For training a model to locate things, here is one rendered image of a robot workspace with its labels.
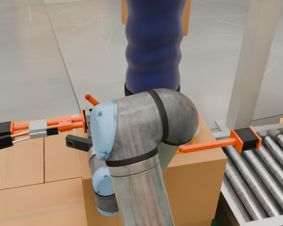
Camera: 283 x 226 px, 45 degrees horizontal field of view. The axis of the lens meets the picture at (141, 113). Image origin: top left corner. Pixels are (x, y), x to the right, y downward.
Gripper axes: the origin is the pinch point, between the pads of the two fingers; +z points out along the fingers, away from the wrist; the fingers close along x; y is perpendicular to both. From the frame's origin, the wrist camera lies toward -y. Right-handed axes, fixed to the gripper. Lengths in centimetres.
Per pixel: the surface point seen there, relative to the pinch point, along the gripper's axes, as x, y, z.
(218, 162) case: -15, 51, -22
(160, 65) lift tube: 27.4, 26.8, -10.2
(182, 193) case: -30, 36, -21
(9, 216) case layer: -53, -41, 4
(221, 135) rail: -48, 82, 31
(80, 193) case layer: -53, -6, 10
